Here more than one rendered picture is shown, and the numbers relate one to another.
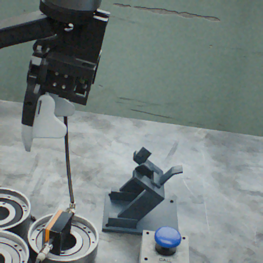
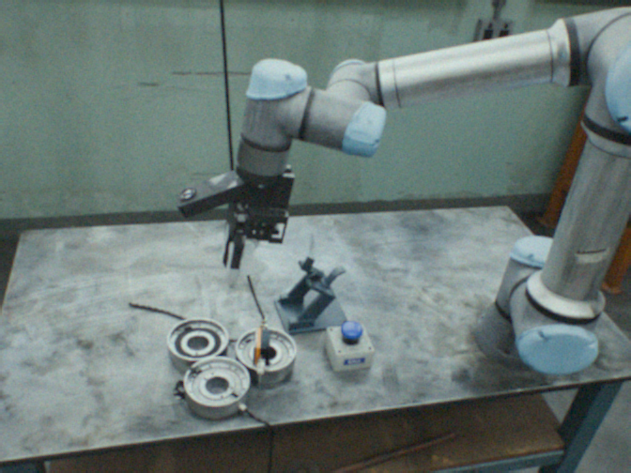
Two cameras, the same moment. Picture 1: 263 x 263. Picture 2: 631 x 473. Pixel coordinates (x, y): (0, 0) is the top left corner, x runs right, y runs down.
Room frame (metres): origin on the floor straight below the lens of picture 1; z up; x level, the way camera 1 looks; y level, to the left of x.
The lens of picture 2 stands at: (-0.19, 0.25, 1.61)
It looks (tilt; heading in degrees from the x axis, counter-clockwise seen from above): 34 degrees down; 343
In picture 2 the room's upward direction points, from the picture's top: 7 degrees clockwise
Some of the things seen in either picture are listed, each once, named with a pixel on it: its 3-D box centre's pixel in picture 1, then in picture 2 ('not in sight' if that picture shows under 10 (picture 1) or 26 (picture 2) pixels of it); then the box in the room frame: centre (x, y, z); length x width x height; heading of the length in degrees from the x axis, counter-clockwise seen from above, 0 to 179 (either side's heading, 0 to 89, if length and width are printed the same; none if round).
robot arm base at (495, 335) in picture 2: not in sight; (520, 323); (0.56, -0.40, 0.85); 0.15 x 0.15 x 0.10
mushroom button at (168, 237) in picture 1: (165, 245); (350, 337); (0.57, -0.07, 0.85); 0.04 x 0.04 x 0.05
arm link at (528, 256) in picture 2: not in sight; (539, 278); (0.56, -0.40, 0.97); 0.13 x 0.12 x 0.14; 159
